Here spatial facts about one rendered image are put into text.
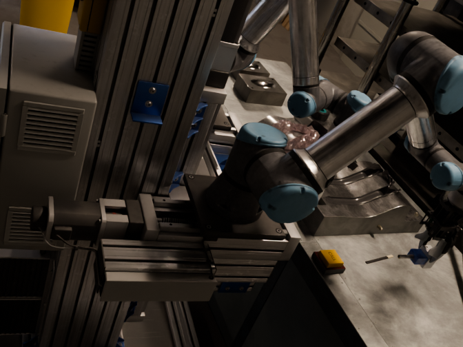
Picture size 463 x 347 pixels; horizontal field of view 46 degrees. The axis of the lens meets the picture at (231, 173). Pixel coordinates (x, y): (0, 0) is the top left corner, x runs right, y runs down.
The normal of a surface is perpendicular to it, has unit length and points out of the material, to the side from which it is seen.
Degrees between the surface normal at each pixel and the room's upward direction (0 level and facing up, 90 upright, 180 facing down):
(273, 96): 90
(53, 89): 0
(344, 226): 90
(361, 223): 90
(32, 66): 0
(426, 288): 0
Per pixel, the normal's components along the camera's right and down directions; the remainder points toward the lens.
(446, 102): 0.48, 0.54
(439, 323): 0.33, -0.78
